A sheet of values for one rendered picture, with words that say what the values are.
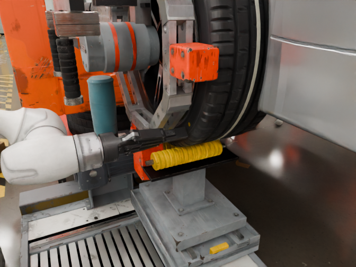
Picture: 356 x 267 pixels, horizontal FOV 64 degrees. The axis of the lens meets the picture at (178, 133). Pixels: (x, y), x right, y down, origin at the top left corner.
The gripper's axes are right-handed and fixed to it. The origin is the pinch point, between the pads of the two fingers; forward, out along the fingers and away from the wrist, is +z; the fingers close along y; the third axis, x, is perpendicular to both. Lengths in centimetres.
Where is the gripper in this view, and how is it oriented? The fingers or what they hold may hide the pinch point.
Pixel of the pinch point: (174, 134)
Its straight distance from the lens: 78.4
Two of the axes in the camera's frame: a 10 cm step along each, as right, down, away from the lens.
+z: 9.0, -1.7, 4.0
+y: 3.1, -3.9, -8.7
